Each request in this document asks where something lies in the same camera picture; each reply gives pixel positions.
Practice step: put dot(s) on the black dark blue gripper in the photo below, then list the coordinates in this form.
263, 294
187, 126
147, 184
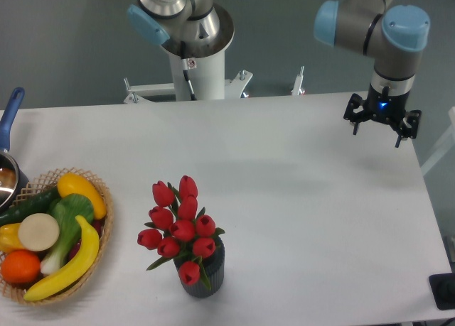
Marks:
384, 108

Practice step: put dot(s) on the red tulip bouquet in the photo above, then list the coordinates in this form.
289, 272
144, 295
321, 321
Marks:
178, 230

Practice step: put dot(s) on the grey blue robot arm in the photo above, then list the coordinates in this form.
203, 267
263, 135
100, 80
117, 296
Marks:
393, 36

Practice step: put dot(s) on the dark grey ribbed vase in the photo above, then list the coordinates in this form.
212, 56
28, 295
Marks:
211, 273

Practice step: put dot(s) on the black device at table edge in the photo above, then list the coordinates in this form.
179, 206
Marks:
442, 286

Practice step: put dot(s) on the red fruit in basket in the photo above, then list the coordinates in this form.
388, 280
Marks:
97, 225

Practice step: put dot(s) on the yellow lemon squash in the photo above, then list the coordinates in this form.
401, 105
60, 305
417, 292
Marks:
71, 183

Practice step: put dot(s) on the green bok choy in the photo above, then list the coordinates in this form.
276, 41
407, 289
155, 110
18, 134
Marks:
65, 212

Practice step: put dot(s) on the yellow banana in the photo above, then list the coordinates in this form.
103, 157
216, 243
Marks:
72, 270

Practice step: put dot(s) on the woven wicker basket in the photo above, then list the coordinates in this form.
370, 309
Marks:
16, 292

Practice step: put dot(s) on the green cucumber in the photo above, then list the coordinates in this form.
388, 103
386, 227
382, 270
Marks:
38, 203

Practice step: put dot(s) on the beige round disc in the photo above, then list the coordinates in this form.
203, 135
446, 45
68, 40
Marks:
38, 232

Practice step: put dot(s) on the orange fruit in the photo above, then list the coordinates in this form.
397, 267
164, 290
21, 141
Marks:
21, 266

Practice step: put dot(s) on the yellow bell pepper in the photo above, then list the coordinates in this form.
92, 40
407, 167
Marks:
9, 240

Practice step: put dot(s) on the white frame at right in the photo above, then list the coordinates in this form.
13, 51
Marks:
441, 147

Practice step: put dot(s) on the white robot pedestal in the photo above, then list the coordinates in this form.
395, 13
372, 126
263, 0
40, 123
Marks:
197, 63

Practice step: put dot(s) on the blue handled saucepan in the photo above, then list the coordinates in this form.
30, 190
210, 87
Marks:
13, 179

